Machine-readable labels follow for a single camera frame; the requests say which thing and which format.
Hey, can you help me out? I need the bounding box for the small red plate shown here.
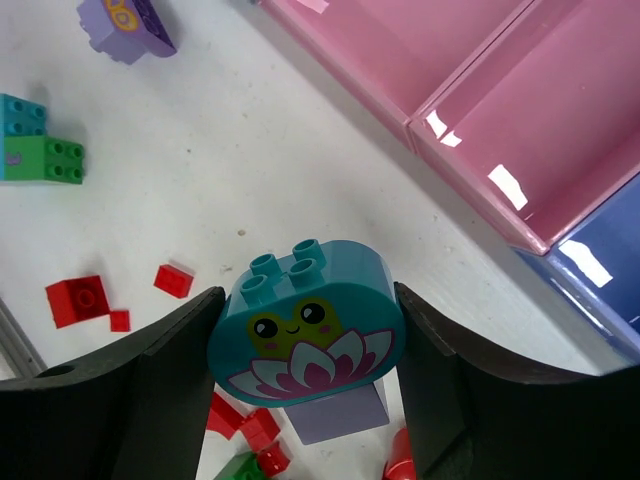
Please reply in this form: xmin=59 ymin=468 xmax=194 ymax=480
xmin=153 ymin=264 xmax=194 ymax=299

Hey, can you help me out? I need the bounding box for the large pink bin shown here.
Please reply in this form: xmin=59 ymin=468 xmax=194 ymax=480
xmin=260 ymin=0 xmax=530 ymax=150

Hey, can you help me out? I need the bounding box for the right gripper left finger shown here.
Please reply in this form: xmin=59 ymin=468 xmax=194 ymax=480
xmin=1 ymin=287 xmax=225 ymax=479

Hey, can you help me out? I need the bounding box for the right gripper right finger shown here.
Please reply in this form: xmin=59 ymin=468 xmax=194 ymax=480
xmin=395 ymin=284 xmax=639 ymax=479

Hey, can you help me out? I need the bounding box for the teal frog duplo brick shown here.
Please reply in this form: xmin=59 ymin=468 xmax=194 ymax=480
xmin=207 ymin=239 xmax=406 ymax=407

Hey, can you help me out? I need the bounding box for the purple bin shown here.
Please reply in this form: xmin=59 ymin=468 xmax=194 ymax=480
xmin=514 ymin=177 xmax=639 ymax=364

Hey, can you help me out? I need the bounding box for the red arch brick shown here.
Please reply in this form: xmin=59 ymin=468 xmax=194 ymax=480
xmin=206 ymin=393 xmax=245 ymax=440

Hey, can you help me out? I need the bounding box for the small red brick middle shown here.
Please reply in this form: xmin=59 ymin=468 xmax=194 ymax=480
xmin=256 ymin=441 xmax=291 ymax=478

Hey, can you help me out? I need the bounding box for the small pink bin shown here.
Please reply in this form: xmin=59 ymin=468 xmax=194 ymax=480
xmin=410 ymin=1 xmax=639 ymax=255

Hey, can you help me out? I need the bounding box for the red brick cluster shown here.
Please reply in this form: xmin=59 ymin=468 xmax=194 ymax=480
xmin=45 ymin=275 xmax=131 ymax=333

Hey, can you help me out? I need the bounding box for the red duplo roof brick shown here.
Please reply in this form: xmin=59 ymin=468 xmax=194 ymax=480
xmin=382 ymin=426 xmax=417 ymax=480

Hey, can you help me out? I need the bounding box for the aluminium rail front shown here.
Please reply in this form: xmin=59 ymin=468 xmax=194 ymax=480
xmin=1 ymin=301 xmax=46 ymax=378

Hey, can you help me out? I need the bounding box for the red slope piece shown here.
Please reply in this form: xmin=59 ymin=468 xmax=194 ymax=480
xmin=239 ymin=407 xmax=281 ymax=453

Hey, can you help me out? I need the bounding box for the lavender duplo brick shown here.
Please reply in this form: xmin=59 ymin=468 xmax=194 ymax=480
xmin=284 ymin=379 xmax=389 ymax=445

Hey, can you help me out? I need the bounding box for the small green number brick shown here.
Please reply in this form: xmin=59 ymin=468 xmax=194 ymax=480
xmin=214 ymin=452 xmax=270 ymax=480

